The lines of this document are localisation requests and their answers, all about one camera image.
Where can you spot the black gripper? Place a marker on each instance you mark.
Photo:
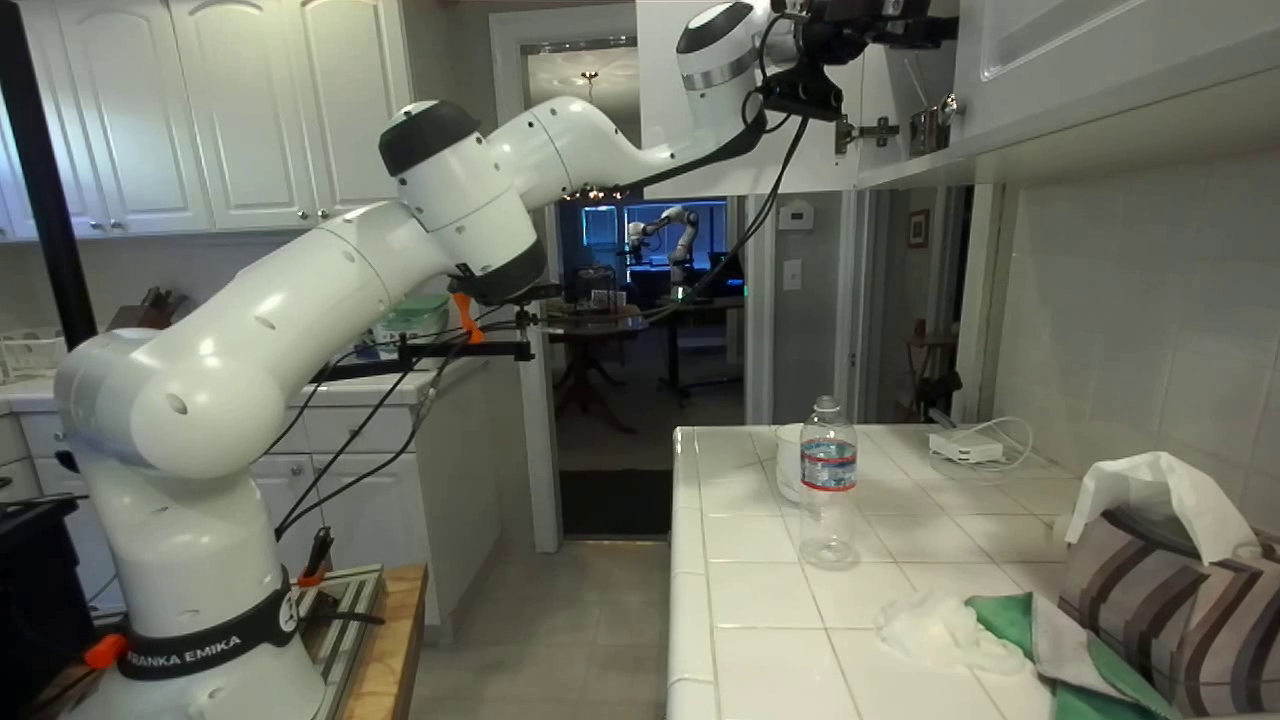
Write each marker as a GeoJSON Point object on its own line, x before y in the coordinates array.
{"type": "Point", "coordinates": [841, 31]}

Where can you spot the wooden table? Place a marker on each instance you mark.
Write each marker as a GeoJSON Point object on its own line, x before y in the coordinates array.
{"type": "Point", "coordinates": [394, 654]}

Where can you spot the black camera boom stand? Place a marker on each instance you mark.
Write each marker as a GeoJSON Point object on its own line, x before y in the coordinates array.
{"type": "Point", "coordinates": [464, 351]}

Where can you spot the black pole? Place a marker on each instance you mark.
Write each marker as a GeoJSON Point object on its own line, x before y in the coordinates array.
{"type": "Point", "coordinates": [43, 174]}

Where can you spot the white crumpled cloth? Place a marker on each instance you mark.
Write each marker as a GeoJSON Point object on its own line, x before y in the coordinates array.
{"type": "Point", "coordinates": [1163, 492]}

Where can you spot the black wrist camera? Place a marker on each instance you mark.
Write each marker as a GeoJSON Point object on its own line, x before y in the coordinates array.
{"type": "Point", "coordinates": [801, 92]}

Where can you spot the white power adapter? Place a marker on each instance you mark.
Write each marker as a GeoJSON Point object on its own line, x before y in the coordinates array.
{"type": "Point", "coordinates": [965, 447]}

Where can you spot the white thermostat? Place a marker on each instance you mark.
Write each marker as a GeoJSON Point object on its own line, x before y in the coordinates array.
{"type": "Point", "coordinates": [795, 215]}

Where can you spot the white light switch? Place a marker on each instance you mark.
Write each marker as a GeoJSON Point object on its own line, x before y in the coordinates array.
{"type": "Point", "coordinates": [795, 272]}

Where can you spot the dark dining table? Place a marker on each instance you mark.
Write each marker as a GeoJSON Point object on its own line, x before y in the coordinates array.
{"type": "Point", "coordinates": [641, 321]}

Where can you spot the striped oven mitt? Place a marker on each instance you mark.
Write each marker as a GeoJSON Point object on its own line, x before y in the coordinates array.
{"type": "Point", "coordinates": [1173, 624]}

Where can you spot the green and white cloth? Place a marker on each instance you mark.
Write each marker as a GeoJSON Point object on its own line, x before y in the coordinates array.
{"type": "Point", "coordinates": [1015, 624]}

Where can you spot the metal frame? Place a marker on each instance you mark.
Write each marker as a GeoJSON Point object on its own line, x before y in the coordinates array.
{"type": "Point", "coordinates": [350, 624]}

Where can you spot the dark chair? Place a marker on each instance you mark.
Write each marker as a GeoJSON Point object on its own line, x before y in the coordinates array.
{"type": "Point", "coordinates": [933, 380]}

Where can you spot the white upper kitchen cabinets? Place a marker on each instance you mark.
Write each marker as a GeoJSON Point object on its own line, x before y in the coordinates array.
{"type": "Point", "coordinates": [202, 107]}

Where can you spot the white wall cabinet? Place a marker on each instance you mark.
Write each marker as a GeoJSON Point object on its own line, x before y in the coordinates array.
{"type": "Point", "coordinates": [1135, 157]}

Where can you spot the clear plastic container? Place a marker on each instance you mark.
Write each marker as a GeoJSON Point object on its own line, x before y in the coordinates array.
{"type": "Point", "coordinates": [933, 128]}

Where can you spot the crumpled clear plastic wrap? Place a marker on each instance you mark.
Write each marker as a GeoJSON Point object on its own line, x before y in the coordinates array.
{"type": "Point", "coordinates": [945, 624]}

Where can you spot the black controller box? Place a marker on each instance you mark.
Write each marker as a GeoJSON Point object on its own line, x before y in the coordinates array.
{"type": "Point", "coordinates": [35, 612]}

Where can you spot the plain white cabinet door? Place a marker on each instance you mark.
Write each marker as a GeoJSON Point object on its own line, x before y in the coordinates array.
{"type": "Point", "coordinates": [801, 164]}

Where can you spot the small picture frame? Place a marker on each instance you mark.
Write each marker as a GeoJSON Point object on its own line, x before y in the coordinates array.
{"type": "Point", "coordinates": [917, 229]}

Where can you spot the metal cabinet hinge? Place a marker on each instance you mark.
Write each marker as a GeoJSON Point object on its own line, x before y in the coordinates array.
{"type": "Point", "coordinates": [866, 134]}

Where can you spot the clear plastic water bottle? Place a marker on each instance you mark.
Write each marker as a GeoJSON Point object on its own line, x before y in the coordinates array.
{"type": "Point", "coordinates": [829, 465]}

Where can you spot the white base cabinet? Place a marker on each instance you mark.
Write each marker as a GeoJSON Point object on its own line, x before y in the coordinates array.
{"type": "Point", "coordinates": [403, 504]}

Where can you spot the green tissue box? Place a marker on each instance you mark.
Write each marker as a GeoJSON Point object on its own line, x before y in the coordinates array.
{"type": "Point", "coordinates": [421, 321]}

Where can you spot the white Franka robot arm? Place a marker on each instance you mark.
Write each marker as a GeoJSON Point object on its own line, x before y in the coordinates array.
{"type": "Point", "coordinates": [202, 384]}

